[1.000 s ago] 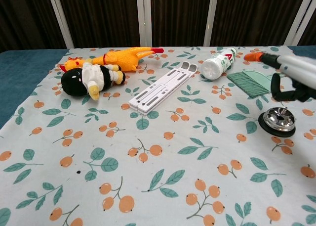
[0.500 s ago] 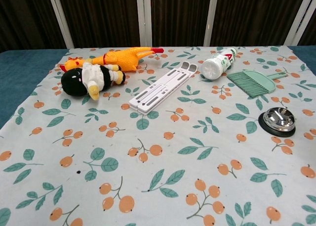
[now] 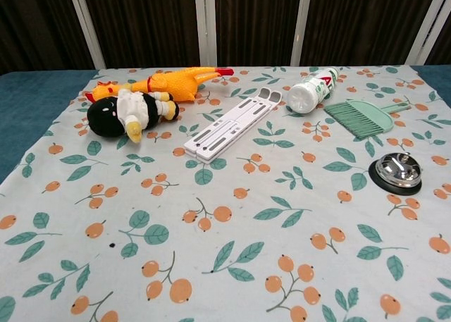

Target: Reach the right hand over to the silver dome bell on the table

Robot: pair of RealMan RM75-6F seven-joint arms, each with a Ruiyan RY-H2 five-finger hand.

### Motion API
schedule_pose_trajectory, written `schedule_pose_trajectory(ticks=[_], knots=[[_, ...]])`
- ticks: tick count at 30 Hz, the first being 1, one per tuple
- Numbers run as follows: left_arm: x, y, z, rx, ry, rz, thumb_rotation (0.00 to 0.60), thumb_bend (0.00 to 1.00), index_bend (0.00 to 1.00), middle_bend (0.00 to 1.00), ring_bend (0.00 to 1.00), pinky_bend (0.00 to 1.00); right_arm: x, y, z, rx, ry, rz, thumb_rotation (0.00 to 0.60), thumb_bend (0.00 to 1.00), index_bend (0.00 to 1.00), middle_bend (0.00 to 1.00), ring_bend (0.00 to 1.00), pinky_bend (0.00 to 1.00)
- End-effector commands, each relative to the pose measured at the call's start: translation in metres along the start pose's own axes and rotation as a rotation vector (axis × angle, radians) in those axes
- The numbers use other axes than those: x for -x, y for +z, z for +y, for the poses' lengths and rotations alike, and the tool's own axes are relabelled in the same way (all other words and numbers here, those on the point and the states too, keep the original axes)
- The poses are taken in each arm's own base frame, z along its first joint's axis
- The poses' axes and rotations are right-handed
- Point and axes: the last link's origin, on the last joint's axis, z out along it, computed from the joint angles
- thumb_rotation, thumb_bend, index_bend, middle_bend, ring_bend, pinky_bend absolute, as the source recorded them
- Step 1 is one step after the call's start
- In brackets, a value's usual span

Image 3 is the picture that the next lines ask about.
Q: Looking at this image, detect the green hand brush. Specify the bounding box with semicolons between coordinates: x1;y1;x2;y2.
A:
323;99;412;140

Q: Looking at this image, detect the silver desk bell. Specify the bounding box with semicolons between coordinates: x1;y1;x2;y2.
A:
368;152;423;197

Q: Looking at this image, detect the white folding laptop stand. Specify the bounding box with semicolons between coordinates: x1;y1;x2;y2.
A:
183;87;283;166

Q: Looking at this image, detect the floral print tablecloth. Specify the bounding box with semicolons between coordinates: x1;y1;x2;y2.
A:
0;64;451;322

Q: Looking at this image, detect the yellow rubber chicken toy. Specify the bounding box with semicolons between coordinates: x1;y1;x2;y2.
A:
84;66;235;104

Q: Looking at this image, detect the white drink bottle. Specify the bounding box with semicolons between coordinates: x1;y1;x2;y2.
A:
287;67;340;115

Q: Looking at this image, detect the black and white plush doll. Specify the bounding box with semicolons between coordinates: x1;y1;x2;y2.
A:
87;88;181;145

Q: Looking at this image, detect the white partition frame post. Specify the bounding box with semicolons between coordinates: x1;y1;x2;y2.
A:
404;0;447;66
193;0;218;68
66;0;106;70
290;0;311;68

